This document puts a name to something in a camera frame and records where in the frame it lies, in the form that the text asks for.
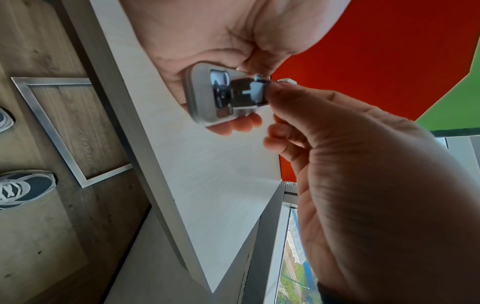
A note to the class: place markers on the person's right hand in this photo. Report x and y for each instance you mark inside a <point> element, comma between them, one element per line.
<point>225,26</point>

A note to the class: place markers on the silver metal floor frame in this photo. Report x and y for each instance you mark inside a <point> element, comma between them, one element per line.
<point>45,118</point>

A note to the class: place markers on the green wall panel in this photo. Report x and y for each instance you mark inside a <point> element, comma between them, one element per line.
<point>453,109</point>

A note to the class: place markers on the small white plastic piece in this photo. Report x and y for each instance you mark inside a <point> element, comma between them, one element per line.
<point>288,80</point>

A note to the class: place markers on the red wall panel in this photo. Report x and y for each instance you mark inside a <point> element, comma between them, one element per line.
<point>382,44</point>

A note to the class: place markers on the glass window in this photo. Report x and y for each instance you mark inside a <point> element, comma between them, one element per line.
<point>292,267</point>

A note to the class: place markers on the person's left hand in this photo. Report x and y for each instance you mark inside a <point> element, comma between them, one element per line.
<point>378,193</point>

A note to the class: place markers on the grey and white sneaker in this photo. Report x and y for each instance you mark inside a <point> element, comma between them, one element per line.
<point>4,120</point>
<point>22,187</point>

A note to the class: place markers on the silver rounded metal device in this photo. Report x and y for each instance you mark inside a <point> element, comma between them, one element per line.
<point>200,89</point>

